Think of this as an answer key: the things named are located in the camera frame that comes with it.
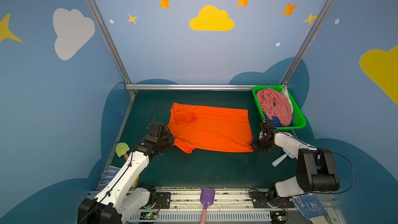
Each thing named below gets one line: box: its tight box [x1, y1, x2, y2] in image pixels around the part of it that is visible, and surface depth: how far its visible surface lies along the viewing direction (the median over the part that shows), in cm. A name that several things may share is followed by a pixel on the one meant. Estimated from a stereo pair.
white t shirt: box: [281, 86, 294, 115], surface depth 109 cm
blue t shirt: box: [263, 112, 295, 128], surface depth 100 cm
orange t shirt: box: [167, 102, 254, 154], surface depth 103 cm
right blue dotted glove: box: [292, 193, 329, 224], surface depth 74 cm
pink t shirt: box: [256, 87, 293, 126], surface depth 104 cm
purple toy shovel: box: [200, 186, 216, 224], surface depth 76 cm
